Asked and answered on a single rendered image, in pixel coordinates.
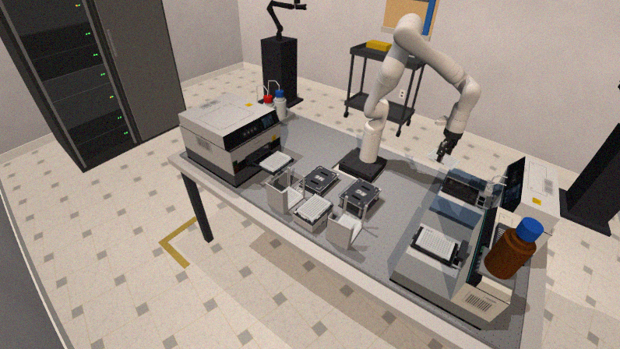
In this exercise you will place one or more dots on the beige benchtop lab instrument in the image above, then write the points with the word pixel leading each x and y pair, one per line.
pixel 464 288

